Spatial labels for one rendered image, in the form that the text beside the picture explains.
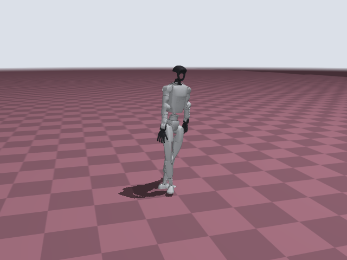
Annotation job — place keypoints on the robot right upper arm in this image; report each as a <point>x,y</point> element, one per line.
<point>166,93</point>

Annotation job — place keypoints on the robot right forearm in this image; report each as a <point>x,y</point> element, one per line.
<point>164,116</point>

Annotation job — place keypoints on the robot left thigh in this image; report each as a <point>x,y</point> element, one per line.
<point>177,141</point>

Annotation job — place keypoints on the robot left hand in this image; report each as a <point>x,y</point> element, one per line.
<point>185,125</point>

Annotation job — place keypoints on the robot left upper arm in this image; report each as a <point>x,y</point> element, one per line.
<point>187,103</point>

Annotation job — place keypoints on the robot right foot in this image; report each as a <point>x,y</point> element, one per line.
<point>170,189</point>

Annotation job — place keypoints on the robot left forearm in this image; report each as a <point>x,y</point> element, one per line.
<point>186,114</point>

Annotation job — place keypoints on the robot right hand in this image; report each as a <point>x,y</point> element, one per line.
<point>162,135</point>

